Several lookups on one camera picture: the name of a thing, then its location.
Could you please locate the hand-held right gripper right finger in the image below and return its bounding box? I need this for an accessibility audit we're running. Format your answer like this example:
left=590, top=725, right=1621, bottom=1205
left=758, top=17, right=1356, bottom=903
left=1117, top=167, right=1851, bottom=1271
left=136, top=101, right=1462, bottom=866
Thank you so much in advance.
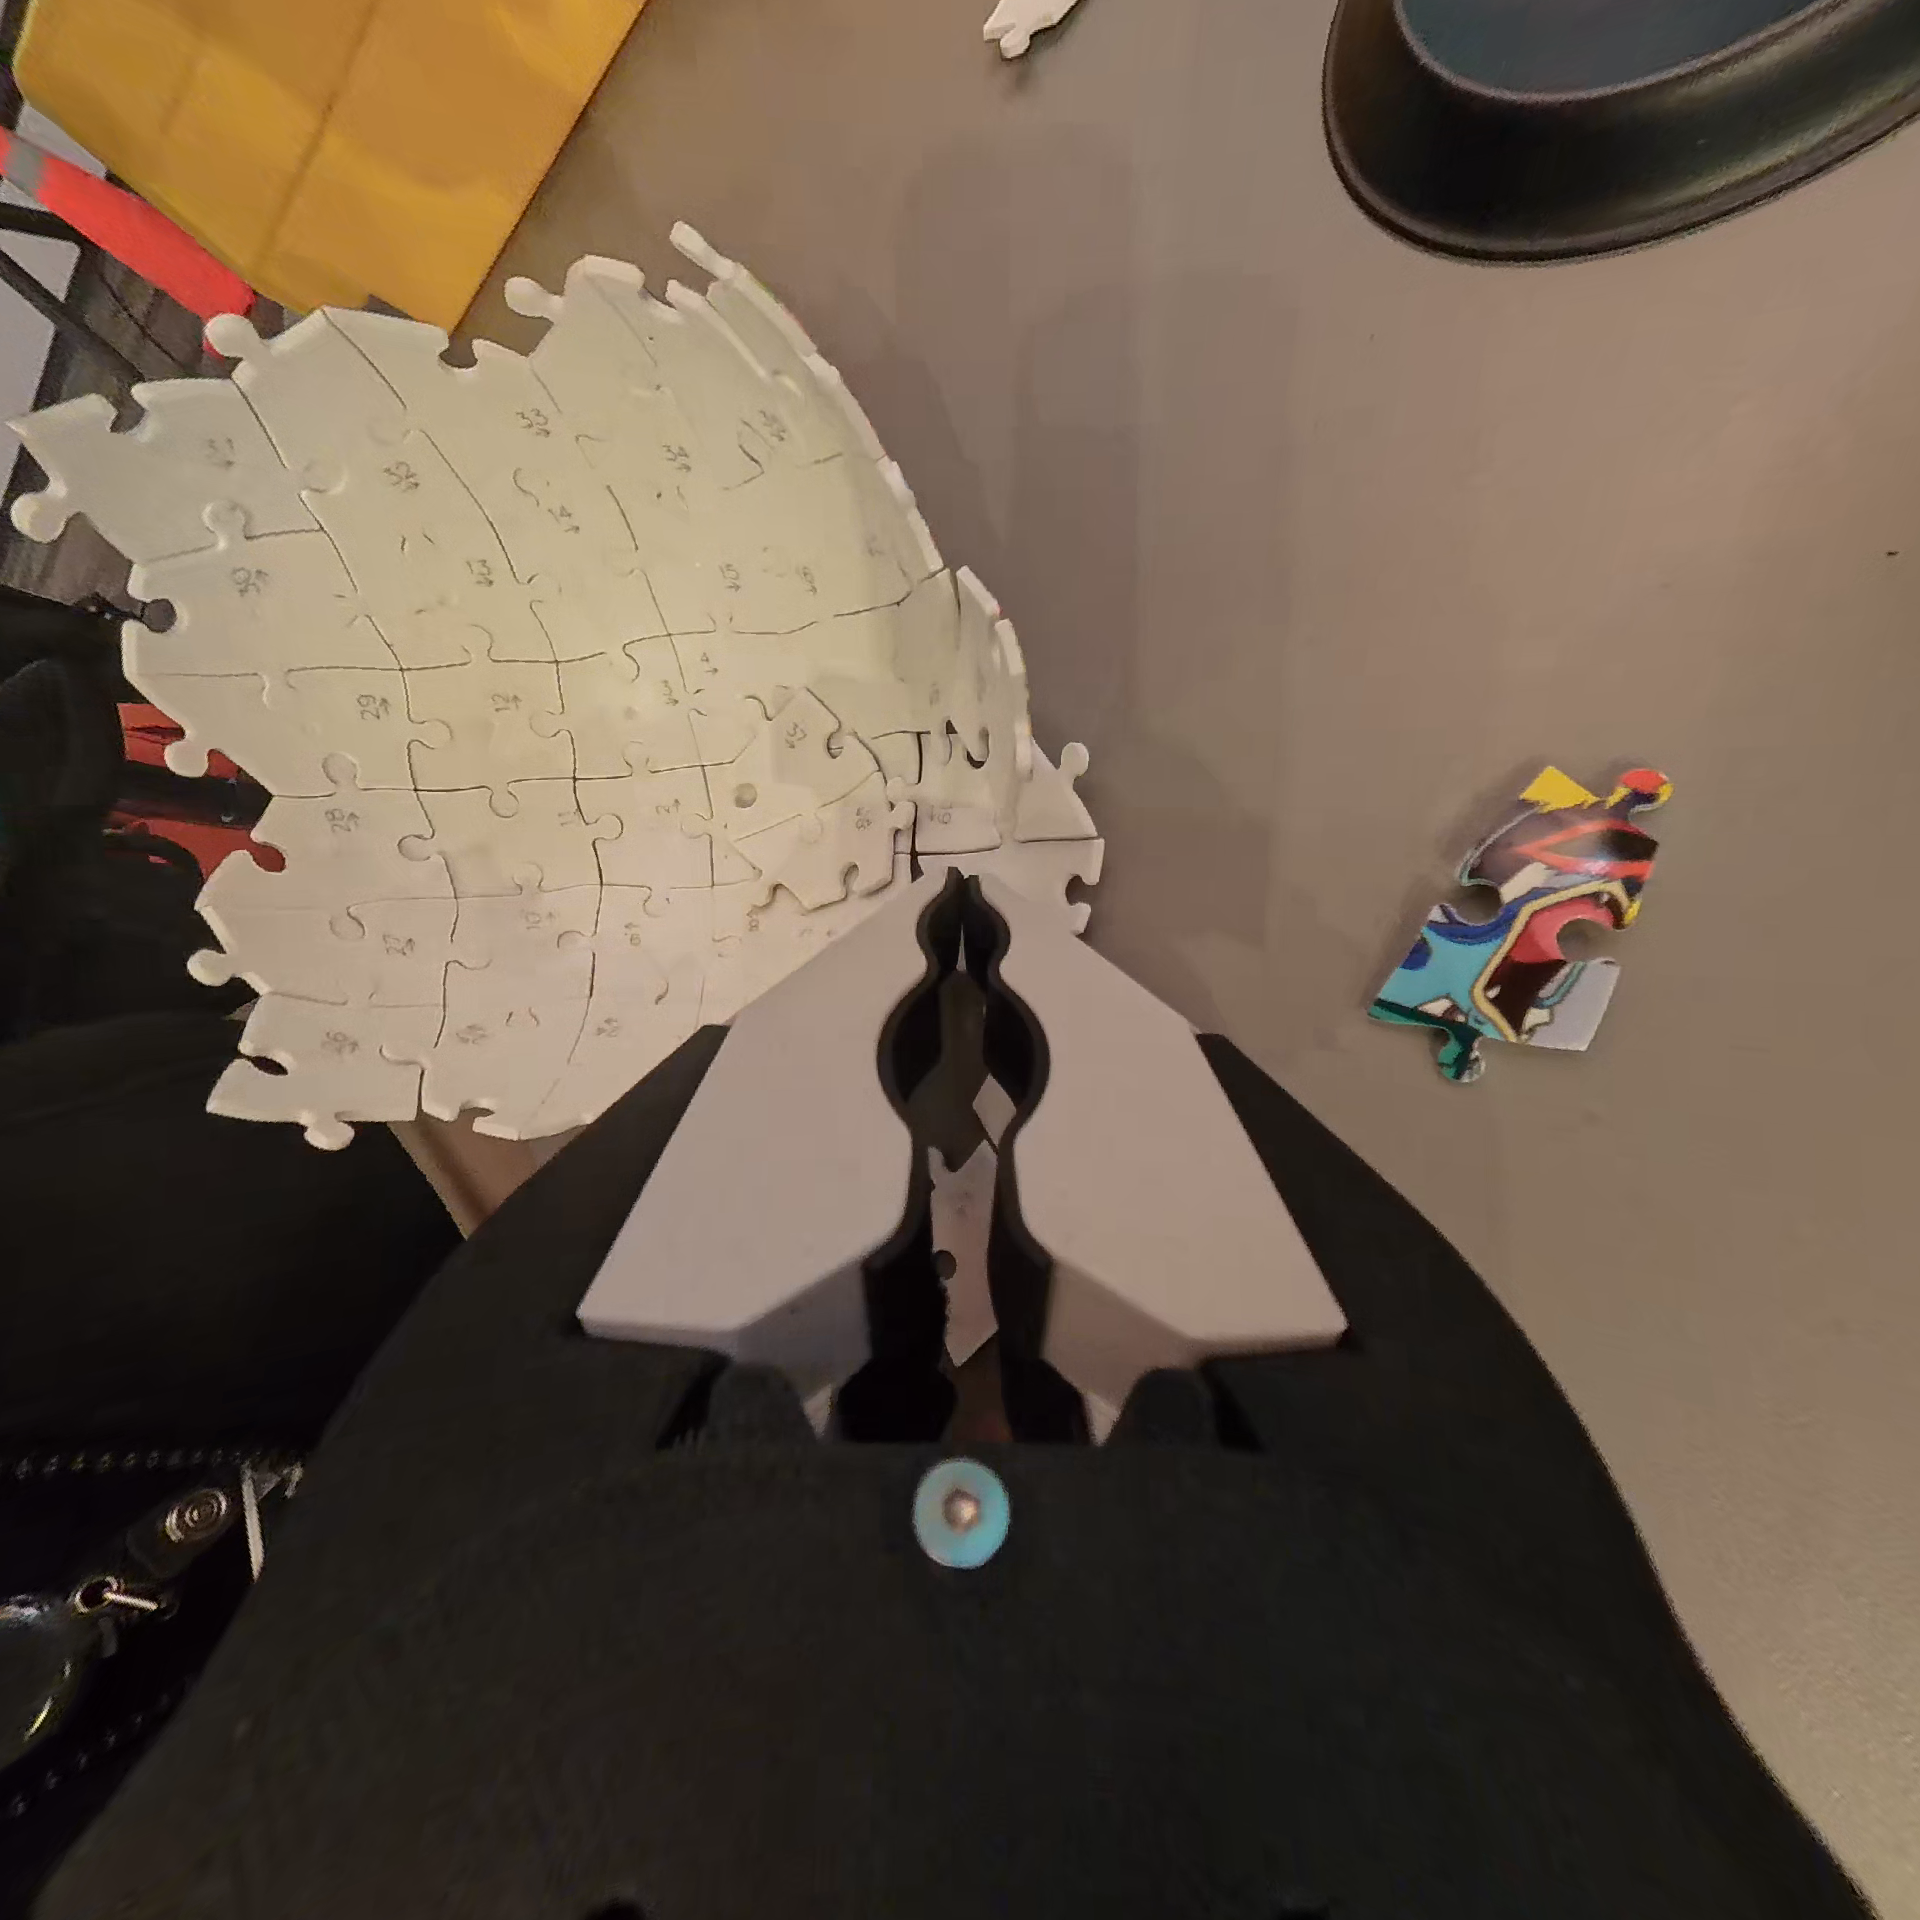
left=960, top=873, right=1347, bottom=1433

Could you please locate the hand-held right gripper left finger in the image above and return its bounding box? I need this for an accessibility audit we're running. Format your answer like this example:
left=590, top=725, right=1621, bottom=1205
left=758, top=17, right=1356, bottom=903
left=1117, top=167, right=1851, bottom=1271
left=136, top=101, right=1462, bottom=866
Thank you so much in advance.
left=575, top=871, right=963, bottom=1433

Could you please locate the partly built puzzle ball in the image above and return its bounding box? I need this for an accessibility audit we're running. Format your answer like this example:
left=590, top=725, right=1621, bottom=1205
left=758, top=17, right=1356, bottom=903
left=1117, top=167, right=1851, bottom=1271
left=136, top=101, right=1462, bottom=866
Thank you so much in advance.
left=6, top=222, right=1107, bottom=1154

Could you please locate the black round ball stand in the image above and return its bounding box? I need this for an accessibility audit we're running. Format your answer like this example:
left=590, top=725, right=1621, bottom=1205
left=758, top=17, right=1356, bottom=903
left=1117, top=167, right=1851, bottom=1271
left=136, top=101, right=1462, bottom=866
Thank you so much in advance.
left=1319, top=0, right=1920, bottom=270

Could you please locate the yellow plastic bin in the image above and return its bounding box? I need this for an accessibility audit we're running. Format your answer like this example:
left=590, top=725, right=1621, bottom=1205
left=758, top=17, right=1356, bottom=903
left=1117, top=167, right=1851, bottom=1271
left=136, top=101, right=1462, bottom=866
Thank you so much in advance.
left=12, top=0, right=648, bottom=331

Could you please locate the red fabric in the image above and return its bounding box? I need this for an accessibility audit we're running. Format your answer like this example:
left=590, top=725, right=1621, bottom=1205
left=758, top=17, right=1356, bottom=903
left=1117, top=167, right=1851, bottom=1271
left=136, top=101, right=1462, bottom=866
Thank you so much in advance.
left=0, top=127, right=295, bottom=881

